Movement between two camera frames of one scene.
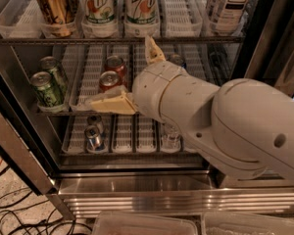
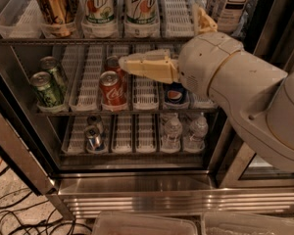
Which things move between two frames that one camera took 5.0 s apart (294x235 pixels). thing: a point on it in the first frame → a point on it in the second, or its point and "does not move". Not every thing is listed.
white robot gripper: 149,88 → 204,61
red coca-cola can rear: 116,64 does not move
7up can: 141,15 does not move
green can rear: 49,65 does not move
